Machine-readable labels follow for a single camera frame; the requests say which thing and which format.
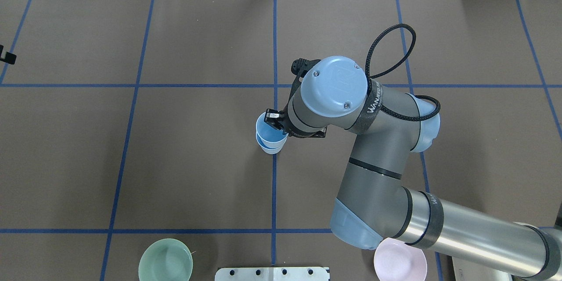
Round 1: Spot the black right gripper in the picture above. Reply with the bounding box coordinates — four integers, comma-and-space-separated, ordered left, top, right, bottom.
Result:
265, 58, 327, 139

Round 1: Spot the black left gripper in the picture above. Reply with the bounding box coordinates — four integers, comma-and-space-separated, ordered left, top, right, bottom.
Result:
0, 45, 17, 65

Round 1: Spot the light blue cup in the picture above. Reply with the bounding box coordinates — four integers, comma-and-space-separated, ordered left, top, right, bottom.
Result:
256, 112, 288, 147
256, 135, 286, 155

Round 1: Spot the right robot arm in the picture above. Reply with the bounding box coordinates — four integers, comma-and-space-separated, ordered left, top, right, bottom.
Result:
263, 56, 561, 281

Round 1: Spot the green bowl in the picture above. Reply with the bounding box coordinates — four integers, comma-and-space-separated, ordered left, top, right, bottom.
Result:
138, 238, 194, 281

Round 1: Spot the pink bowl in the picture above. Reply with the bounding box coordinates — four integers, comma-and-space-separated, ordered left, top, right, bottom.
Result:
373, 238, 428, 281

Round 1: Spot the cream toaster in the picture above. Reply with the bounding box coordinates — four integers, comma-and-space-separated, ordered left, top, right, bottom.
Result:
452, 257, 514, 281

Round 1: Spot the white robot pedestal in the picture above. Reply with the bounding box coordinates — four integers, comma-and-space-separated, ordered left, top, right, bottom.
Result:
214, 267, 331, 281

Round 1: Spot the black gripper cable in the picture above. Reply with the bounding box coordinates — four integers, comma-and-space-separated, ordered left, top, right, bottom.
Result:
364, 23, 441, 122

